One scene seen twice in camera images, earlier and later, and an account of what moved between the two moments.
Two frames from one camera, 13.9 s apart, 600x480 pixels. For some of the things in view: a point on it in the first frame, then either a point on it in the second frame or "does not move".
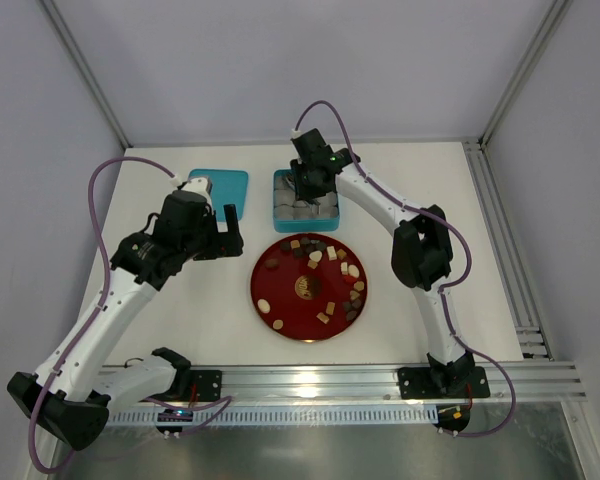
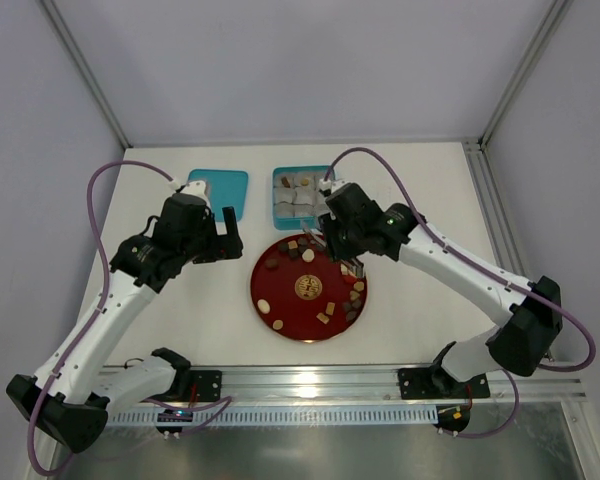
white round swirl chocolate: (263, 306) does not move
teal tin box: (294, 215) does not move
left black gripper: (225, 240) does not move
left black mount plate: (208, 384) does not move
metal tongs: (290, 178) -> (351, 263)
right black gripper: (307, 185) -> (338, 245)
